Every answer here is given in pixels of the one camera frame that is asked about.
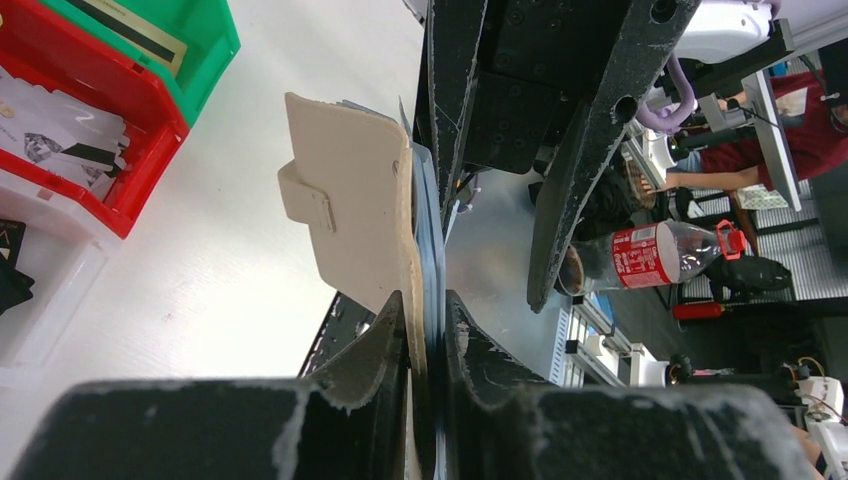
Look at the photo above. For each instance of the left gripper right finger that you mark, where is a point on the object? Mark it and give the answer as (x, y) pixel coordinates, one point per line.
(506, 422)

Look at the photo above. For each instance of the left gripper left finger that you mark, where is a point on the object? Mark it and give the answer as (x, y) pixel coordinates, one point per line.
(344, 421)

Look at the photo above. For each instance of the green plastic bin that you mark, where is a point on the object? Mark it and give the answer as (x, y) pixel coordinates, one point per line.
(206, 27)

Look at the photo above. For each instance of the gold card with stripe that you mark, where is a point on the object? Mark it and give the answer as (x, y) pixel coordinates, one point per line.
(147, 37)

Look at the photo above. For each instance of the black card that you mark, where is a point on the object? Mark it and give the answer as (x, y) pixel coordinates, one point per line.
(16, 286)

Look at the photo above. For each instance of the red plastic bin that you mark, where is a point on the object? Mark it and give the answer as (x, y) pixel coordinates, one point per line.
(43, 48)

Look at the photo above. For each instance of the beige card holder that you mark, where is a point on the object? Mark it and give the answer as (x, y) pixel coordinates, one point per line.
(367, 193)

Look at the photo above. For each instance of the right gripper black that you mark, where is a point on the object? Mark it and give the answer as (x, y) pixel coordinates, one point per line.
(506, 79)

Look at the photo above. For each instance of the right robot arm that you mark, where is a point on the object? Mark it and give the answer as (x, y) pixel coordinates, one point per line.
(720, 37)

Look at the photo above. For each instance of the cola bottle red label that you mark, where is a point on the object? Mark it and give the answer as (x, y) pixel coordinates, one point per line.
(664, 253)

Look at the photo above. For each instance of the clear plastic bin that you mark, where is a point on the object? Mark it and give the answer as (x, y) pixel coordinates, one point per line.
(64, 249)

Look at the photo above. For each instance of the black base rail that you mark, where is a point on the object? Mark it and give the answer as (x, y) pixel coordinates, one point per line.
(343, 323)

